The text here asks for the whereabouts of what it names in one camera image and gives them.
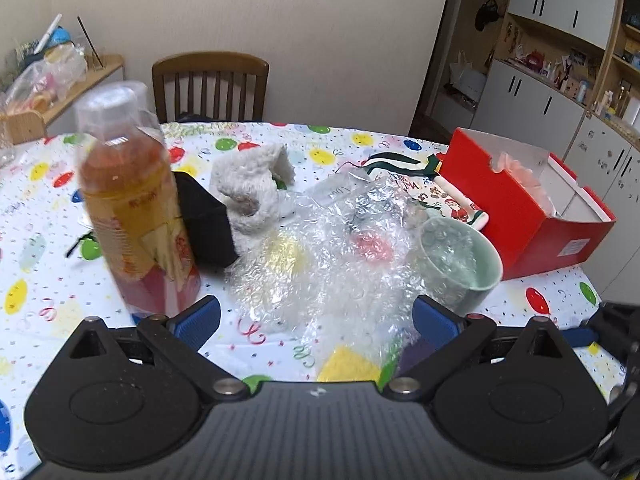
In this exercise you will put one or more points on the clear plastic zip bag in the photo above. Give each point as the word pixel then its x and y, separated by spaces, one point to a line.
pixel 332 189

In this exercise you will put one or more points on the plastic bottle with orange drink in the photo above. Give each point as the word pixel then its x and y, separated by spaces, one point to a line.
pixel 130 185

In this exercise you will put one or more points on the green white striped sock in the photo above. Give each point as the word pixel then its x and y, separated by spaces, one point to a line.
pixel 392 161

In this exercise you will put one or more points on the clear bubble wrap sheet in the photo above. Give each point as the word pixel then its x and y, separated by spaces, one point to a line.
pixel 325 270

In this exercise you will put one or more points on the red cardboard box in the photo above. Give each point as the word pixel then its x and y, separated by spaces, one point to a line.
pixel 500 210

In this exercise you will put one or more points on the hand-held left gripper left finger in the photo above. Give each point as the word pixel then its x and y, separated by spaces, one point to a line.
pixel 200 317

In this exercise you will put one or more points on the pink soft cloth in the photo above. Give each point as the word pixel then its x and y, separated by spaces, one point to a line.
pixel 515 165

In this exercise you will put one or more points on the white knitted sock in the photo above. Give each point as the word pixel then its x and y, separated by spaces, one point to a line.
pixel 240 185

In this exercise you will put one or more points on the wooden crate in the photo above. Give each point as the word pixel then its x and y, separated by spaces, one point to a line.
pixel 22 125

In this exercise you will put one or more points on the pale green cup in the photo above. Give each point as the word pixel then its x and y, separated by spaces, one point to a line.
pixel 475 280

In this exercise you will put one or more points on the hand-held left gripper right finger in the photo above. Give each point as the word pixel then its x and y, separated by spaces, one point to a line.
pixel 435 322

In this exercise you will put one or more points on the blue ball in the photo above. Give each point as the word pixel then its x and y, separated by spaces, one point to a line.
pixel 62 36

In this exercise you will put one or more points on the clear glass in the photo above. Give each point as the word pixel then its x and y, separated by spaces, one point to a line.
pixel 5 147

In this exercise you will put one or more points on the white cabinet with wooden top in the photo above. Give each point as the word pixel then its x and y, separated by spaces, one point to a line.
pixel 102 74

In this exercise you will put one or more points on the black hanging bag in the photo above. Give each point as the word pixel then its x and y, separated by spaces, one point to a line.
pixel 486 14

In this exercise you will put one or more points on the red item on shelf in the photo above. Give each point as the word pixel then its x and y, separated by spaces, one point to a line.
pixel 533 60

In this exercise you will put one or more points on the white paper bag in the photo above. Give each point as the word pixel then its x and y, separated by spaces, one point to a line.
pixel 467 77

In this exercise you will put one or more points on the white printed holiday sock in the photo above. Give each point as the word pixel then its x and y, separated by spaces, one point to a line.
pixel 442 201

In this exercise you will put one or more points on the white wall cabinet unit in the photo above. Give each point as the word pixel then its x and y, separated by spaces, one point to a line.
pixel 540 95

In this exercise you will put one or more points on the thin dark stick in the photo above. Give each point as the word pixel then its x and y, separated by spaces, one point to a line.
pixel 90 42

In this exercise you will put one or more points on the white pen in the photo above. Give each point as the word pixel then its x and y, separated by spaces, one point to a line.
pixel 47 34

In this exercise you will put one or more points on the clear plastic bag of snacks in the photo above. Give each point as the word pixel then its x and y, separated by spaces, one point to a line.
pixel 45 80

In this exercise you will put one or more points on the balloon print tablecloth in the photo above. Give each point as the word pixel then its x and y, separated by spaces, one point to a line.
pixel 50 220

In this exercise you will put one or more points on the brown wooden chair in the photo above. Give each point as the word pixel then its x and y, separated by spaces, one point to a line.
pixel 210 62

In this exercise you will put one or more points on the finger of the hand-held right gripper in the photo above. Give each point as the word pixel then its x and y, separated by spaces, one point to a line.
pixel 579 336

